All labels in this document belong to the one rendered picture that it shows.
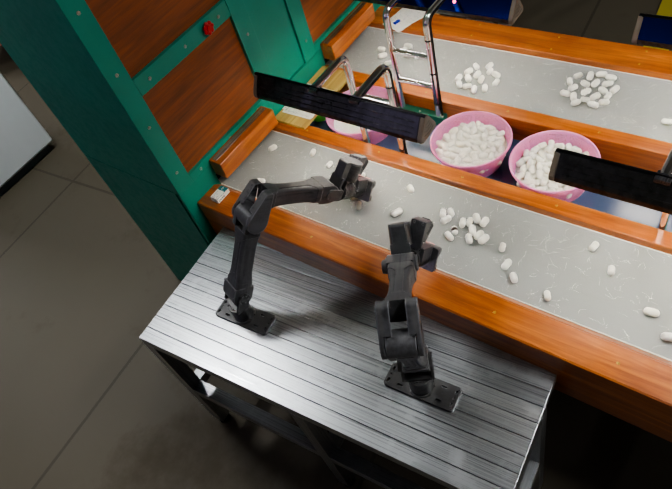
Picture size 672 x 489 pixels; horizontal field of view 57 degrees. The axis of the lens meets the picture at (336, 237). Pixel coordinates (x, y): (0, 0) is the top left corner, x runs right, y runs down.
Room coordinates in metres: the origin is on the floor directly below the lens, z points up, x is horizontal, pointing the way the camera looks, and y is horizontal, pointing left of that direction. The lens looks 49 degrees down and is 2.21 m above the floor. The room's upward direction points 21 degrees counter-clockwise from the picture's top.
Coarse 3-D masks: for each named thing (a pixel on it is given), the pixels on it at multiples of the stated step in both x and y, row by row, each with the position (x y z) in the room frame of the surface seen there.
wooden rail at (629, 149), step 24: (360, 72) 2.01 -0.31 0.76; (408, 96) 1.78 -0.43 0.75; (432, 96) 1.72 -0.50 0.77; (456, 96) 1.67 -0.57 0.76; (528, 120) 1.44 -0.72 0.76; (552, 120) 1.40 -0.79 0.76; (600, 144) 1.25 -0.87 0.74; (624, 144) 1.20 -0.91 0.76; (648, 144) 1.16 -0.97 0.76; (648, 168) 1.13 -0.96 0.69
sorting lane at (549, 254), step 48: (288, 144) 1.79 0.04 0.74; (384, 192) 1.39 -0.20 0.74; (432, 192) 1.31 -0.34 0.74; (384, 240) 1.20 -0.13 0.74; (432, 240) 1.13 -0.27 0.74; (528, 240) 1.01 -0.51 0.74; (576, 240) 0.95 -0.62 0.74; (624, 240) 0.90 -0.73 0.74; (528, 288) 0.86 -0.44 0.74; (576, 288) 0.81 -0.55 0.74; (624, 288) 0.76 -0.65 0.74; (624, 336) 0.64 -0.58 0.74
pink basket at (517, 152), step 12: (540, 132) 1.36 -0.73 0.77; (552, 132) 1.35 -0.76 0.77; (564, 132) 1.33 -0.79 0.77; (528, 144) 1.35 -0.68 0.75; (564, 144) 1.32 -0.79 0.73; (576, 144) 1.29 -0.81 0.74; (588, 144) 1.25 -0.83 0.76; (516, 156) 1.33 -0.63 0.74; (600, 156) 1.18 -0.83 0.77; (516, 180) 1.21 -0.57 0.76; (540, 192) 1.14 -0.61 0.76; (552, 192) 1.12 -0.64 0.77; (564, 192) 1.11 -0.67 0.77; (576, 192) 1.11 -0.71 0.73
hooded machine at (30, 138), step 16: (0, 80) 3.44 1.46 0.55; (0, 96) 3.40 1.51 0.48; (16, 96) 3.45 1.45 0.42; (0, 112) 3.37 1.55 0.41; (16, 112) 3.41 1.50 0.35; (0, 128) 3.33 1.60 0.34; (16, 128) 3.37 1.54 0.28; (32, 128) 3.42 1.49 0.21; (0, 144) 3.29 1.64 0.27; (16, 144) 3.33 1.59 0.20; (32, 144) 3.38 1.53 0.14; (0, 160) 3.25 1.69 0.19; (16, 160) 3.29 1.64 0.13; (32, 160) 3.38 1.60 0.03; (0, 176) 3.21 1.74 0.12; (16, 176) 3.29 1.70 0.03; (0, 192) 3.20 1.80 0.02
